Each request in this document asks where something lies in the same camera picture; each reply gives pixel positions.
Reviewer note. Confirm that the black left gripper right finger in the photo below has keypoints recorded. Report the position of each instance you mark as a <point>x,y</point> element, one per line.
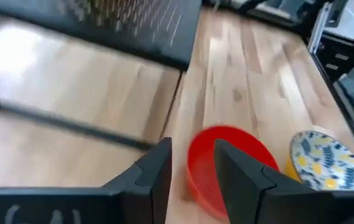
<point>288,205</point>

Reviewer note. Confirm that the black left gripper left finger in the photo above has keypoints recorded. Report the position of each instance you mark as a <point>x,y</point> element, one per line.
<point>102,205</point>

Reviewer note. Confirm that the yellow bowl with blue floral inside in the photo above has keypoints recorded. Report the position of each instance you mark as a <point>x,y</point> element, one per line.
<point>326,161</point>

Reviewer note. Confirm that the red plastic bowl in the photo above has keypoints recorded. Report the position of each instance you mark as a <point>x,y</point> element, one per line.
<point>201,174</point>

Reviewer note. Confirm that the silver aluminium bar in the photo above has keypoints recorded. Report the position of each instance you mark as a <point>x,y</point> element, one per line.
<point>318,28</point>

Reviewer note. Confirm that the black perforated metal shelf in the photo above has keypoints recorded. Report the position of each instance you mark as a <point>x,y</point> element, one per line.
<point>133,28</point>

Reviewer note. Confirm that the black rig frame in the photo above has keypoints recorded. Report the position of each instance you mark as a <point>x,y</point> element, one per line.
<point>335,59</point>

